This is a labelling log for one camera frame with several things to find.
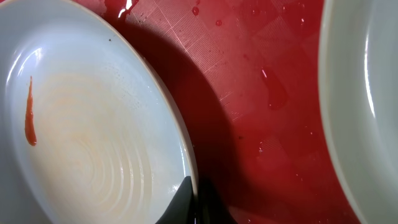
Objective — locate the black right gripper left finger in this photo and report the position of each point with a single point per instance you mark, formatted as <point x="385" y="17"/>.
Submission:
<point x="181" y="208"/>

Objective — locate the white plate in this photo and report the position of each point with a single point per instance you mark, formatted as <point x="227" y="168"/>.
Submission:
<point x="357" y="84"/>
<point x="89" y="132"/>

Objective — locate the red plastic tray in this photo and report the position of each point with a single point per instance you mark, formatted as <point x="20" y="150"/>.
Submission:
<point x="244" y="76"/>

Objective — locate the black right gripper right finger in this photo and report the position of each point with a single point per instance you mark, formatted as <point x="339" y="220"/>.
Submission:
<point x="211" y="209"/>

